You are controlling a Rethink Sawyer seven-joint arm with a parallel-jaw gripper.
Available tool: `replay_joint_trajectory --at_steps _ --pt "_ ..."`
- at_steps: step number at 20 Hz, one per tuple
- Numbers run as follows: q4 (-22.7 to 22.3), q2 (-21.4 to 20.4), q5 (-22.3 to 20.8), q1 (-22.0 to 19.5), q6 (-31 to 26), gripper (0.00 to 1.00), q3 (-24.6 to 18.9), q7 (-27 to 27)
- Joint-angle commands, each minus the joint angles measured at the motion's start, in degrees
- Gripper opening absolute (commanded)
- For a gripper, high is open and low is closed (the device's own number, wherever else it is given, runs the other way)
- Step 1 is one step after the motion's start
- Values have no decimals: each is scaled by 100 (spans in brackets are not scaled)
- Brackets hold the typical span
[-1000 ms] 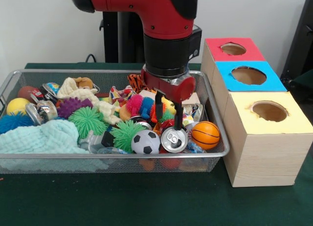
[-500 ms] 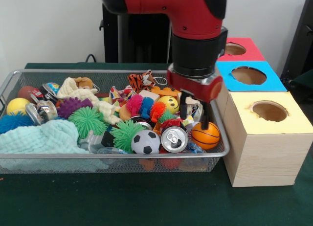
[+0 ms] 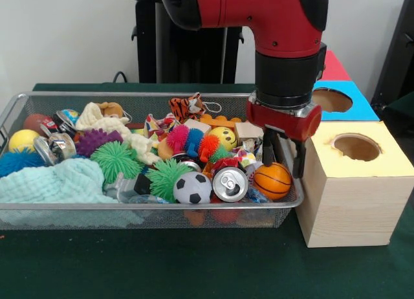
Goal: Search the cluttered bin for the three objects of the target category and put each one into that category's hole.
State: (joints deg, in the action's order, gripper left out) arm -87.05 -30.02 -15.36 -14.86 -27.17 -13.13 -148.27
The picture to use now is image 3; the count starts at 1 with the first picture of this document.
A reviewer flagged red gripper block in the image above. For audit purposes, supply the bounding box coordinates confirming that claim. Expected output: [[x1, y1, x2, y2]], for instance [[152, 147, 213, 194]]
[[245, 91, 323, 179]]

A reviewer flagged orange basketball toy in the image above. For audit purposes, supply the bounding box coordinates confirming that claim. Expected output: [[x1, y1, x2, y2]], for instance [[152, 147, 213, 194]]
[[253, 162, 293, 201]]

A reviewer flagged wooden box with three holes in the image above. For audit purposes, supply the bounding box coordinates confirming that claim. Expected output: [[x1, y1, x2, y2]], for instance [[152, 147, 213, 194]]
[[292, 49, 414, 248]]

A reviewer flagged silver mesh bin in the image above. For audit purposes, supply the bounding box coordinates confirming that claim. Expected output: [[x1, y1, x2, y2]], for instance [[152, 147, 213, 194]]
[[0, 91, 305, 231]]

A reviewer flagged yellow smiley face ball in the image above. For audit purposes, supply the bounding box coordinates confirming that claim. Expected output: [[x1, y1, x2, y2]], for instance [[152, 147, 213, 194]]
[[209, 126, 239, 152]]

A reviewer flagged silver soda can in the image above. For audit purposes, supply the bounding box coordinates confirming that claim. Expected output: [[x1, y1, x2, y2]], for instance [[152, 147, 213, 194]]
[[212, 166, 250, 203]]

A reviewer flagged black and white soccer ball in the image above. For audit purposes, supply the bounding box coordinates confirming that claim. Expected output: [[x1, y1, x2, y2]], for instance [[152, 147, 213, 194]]
[[173, 172, 213, 205]]

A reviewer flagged orange tiger plush toy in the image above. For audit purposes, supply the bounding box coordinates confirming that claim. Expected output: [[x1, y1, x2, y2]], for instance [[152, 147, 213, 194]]
[[168, 92, 206, 124]]

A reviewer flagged green spiky ball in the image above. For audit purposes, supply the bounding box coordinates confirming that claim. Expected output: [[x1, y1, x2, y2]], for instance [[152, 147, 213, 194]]
[[89, 140, 145, 185], [146, 159, 191, 203]]

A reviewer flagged black flat panel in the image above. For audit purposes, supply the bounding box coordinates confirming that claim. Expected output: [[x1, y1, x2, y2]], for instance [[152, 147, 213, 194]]
[[371, 0, 414, 109]]

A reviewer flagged mint green cloth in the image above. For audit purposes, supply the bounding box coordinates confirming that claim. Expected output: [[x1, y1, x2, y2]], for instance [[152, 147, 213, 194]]
[[0, 157, 119, 205]]

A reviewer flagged plain yellow ball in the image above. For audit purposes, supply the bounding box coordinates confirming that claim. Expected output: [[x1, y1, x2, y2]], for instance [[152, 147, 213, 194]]
[[8, 129, 42, 153]]

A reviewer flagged blue spiky ball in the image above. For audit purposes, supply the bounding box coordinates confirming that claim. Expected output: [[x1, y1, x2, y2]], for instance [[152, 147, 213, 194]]
[[0, 149, 45, 179]]

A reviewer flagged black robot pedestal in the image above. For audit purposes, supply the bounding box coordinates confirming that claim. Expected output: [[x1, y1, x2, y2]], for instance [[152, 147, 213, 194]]
[[124, 0, 246, 84]]

